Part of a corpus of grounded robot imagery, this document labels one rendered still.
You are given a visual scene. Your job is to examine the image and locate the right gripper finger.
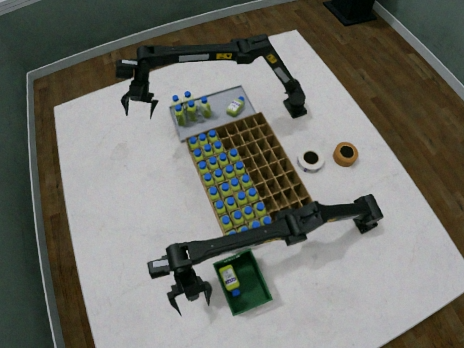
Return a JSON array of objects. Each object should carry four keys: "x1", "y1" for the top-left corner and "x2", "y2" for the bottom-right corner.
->
[
  {"x1": 120, "y1": 97, "x2": 130, "y2": 116},
  {"x1": 150, "y1": 100, "x2": 159, "y2": 119}
]

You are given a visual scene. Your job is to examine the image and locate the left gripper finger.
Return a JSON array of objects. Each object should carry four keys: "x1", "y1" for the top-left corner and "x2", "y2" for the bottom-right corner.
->
[
  {"x1": 204, "y1": 289, "x2": 212, "y2": 306},
  {"x1": 169, "y1": 299, "x2": 182, "y2": 316}
]

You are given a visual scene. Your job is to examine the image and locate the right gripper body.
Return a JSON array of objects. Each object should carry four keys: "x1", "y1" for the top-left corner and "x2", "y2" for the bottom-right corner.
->
[{"x1": 122, "y1": 79, "x2": 158, "y2": 104}]

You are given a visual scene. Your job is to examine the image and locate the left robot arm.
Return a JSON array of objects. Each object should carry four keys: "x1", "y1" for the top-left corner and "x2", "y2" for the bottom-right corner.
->
[{"x1": 147, "y1": 194, "x2": 384, "y2": 302}]

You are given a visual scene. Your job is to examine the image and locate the brown packing tape roll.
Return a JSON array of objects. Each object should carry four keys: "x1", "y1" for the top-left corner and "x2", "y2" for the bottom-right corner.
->
[{"x1": 333, "y1": 142, "x2": 358, "y2": 167}]

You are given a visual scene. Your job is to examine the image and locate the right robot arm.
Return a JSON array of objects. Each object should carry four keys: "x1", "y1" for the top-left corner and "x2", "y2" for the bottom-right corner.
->
[{"x1": 115, "y1": 33, "x2": 308, "y2": 119}]

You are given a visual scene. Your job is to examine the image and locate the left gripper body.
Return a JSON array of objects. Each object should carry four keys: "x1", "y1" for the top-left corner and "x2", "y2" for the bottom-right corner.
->
[{"x1": 166, "y1": 268, "x2": 212, "y2": 301}]

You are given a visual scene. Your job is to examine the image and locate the dark green plastic crate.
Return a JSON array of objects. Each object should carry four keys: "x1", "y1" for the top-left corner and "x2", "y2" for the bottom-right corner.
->
[{"x1": 212, "y1": 248, "x2": 273, "y2": 317}]

